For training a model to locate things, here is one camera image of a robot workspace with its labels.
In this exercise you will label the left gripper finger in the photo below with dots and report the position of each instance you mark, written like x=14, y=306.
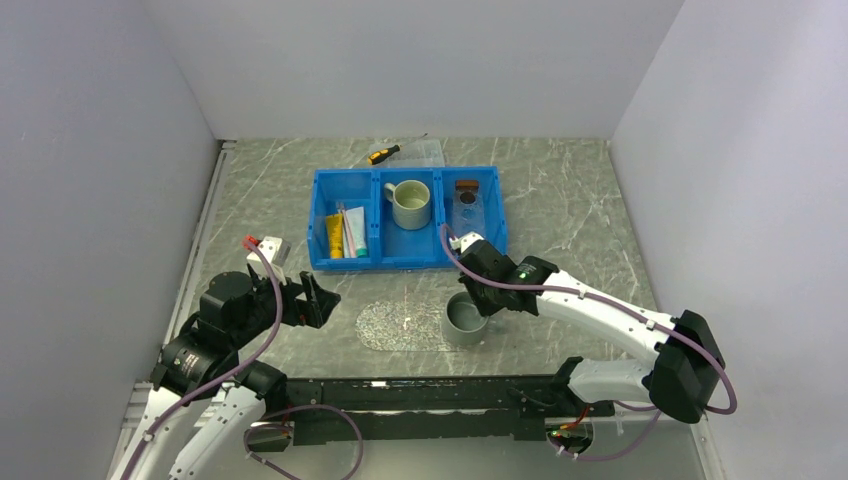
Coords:
x=313, y=290
x=314, y=313

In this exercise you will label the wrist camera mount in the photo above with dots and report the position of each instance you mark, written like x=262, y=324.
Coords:
x=274, y=249
x=460, y=244

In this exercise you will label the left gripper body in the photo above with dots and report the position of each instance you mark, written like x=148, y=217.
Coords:
x=265, y=297

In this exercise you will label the yellow black screwdriver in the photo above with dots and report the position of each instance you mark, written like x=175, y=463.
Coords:
x=381, y=155

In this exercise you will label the blue three-compartment plastic bin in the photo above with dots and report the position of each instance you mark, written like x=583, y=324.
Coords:
x=390, y=219

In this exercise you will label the light green ceramic mug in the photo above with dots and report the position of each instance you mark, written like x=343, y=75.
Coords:
x=410, y=204

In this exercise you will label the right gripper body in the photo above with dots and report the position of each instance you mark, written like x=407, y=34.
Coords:
x=490, y=292

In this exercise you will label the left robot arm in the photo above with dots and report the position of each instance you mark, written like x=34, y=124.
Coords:
x=202, y=393

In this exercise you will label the grey ceramic mug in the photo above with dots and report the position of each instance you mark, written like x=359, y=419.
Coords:
x=461, y=324

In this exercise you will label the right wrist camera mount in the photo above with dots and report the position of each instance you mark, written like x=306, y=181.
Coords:
x=460, y=244

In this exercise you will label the clear toothbrush holder brown ends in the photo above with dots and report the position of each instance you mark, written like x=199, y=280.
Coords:
x=468, y=213

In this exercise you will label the yellow toothpaste tube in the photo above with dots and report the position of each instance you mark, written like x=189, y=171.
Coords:
x=334, y=225

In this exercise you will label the aluminium side rail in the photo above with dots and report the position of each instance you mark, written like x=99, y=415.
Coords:
x=201, y=235

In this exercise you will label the clear plastic organizer box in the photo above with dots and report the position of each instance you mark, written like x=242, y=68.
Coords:
x=422, y=153

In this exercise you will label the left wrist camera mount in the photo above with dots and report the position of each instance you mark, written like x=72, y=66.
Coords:
x=274, y=249

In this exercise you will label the white teal toothpaste tube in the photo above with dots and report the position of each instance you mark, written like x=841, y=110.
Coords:
x=358, y=231

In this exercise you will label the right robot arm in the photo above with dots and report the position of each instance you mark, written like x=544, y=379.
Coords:
x=674, y=362

